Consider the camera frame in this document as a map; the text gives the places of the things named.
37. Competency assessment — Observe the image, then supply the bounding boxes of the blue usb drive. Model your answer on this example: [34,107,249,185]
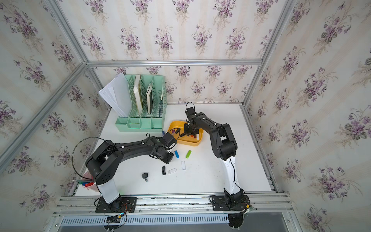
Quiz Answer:
[174,150,180,159]

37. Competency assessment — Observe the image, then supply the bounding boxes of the yellow plastic storage box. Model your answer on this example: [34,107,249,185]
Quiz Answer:
[168,120,204,147]

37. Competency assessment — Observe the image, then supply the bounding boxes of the white slim usb drive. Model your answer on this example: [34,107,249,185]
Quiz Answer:
[181,161,186,171]

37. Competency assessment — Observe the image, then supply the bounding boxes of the green usb drive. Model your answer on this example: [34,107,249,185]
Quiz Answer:
[185,150,192,159]

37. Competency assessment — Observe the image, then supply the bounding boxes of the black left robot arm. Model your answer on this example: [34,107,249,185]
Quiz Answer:
[86,133,177,204]

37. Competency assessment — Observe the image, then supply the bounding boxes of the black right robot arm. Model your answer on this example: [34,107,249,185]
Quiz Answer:
[184,107,245,208]

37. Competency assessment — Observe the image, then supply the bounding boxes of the black silver swivel usb drive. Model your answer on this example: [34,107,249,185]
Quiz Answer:
[161,166,166,176]

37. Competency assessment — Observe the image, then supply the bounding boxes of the black round key usb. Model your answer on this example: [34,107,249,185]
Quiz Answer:
[142,173,148,182]

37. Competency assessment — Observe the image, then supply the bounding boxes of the tan notebook in organizer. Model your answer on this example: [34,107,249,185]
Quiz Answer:
[146,84,153,115]

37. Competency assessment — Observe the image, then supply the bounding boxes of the green mesh file organizer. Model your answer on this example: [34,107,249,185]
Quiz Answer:
[115,75,167,132]

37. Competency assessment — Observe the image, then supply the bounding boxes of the white book in organizer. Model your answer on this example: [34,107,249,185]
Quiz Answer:
[133,74,143,116]

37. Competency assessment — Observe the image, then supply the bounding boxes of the white paper stack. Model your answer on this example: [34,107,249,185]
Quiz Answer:
[98,73,132,118]

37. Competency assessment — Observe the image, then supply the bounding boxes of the pink pen cup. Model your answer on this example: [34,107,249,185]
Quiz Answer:
[76,171,99,192]

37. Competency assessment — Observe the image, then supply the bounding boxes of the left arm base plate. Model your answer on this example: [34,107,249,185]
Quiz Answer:
[94,196,138,214]

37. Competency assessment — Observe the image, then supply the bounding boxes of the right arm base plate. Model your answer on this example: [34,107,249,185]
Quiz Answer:
[209,195,251,212]

